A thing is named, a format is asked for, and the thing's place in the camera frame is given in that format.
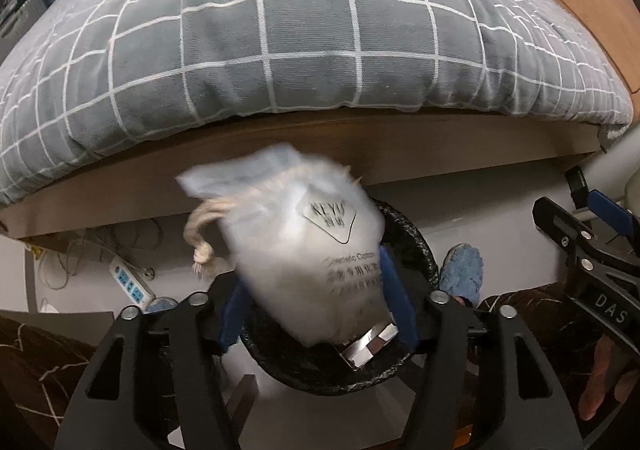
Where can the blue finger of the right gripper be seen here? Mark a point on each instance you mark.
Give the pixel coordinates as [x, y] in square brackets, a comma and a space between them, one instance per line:
[562, 227]
[615, 216]

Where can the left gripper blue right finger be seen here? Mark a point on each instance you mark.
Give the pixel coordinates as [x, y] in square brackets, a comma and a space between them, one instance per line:
[397, 301]

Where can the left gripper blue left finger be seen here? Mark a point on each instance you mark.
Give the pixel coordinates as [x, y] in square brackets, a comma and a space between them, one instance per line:
[233, 316]

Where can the white cotton pad pouch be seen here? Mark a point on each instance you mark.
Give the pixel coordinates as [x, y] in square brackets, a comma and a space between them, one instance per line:
[302, 235]

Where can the dark brown cookie box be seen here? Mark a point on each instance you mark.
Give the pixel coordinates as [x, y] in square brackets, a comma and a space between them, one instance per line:
[363, 349]

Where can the black trash bin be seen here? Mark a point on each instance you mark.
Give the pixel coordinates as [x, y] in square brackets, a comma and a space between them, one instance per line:
[321, 370]

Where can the person's right hand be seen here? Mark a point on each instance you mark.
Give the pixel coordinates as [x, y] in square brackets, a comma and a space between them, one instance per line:
[611, 370]

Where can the blue slipper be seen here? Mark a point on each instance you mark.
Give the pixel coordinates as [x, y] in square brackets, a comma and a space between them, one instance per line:
[462, 274]

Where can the white power strip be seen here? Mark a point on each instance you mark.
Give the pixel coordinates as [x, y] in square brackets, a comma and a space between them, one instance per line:
[131, 284]

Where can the grey checked bed sheet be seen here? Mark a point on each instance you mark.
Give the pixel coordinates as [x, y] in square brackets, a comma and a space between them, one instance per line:
[93, 78]

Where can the grey suitcase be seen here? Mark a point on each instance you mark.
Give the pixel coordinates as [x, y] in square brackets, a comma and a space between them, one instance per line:
[16, 26]

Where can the wooden bed frame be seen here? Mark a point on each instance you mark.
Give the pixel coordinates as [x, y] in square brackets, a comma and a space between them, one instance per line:
[379, 146]

